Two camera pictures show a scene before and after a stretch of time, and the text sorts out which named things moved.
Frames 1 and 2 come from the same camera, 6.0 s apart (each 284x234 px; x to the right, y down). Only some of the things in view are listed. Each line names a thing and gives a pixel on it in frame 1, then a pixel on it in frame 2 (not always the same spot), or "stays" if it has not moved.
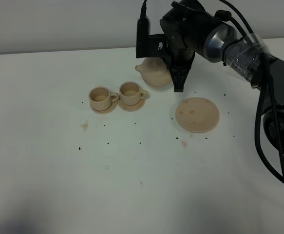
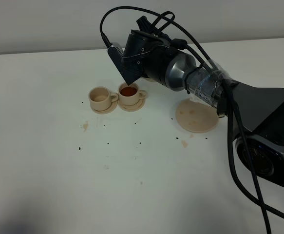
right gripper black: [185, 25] → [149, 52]
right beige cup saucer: [132, 107] stays
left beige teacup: [100, 98] stays
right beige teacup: [131, 94] stays
